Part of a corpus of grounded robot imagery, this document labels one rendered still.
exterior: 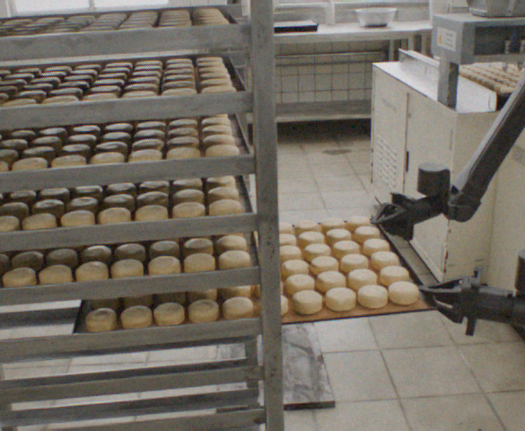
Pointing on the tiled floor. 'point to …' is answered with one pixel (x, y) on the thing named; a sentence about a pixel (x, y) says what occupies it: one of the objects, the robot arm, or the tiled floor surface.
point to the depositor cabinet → (401, 120)
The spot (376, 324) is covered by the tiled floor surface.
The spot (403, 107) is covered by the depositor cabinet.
